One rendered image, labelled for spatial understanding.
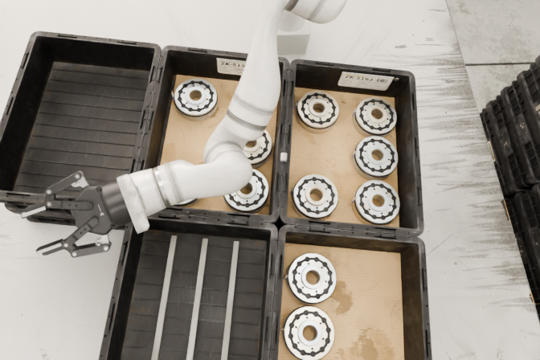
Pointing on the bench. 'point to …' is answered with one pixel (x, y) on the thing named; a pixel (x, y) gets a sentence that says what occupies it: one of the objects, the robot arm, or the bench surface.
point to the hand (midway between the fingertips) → (39, 230)
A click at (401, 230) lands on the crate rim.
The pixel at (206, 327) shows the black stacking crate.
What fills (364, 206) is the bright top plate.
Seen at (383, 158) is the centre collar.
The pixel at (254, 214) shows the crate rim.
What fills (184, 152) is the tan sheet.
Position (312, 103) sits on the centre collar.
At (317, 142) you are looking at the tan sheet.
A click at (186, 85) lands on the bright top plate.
